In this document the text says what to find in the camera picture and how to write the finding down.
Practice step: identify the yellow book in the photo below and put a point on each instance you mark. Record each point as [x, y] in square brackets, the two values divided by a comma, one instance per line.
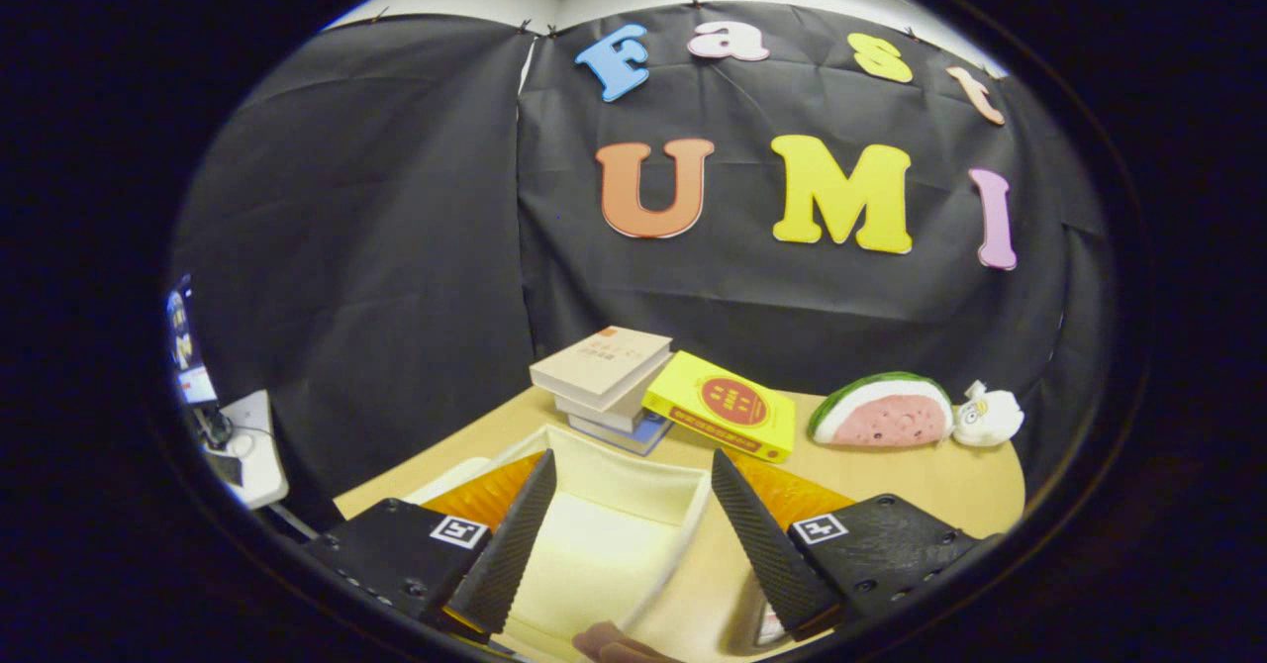
[678, 396]

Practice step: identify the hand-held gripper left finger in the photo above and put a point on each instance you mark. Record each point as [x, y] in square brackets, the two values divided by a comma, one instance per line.
[510, 554]

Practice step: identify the white side table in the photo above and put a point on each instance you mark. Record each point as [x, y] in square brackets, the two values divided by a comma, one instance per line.
[252, 455]

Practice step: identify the black backdrop cloth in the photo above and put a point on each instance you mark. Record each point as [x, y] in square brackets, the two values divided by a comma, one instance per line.
[396, 247]

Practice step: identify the white plush toy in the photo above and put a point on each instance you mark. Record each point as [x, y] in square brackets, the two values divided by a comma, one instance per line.
[990, 416]

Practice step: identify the cream fabric storage box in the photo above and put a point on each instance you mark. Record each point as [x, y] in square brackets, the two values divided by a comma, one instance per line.
[604, 554]

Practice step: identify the watermelon slice plush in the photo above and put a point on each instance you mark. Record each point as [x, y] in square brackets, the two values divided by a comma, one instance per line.
[891, 421]

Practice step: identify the beige book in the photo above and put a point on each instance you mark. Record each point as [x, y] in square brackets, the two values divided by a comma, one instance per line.
[599, 361]

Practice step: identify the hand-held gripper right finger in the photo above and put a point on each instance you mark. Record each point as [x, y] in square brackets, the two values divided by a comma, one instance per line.
[772, 554]

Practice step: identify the white book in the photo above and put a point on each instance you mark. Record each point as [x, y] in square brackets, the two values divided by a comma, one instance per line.
[594, 414]

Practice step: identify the blue book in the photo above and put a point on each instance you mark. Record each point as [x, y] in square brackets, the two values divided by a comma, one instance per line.
[643, 435]

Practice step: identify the computer monitor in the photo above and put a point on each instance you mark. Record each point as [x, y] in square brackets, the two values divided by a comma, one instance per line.
[188, 346]

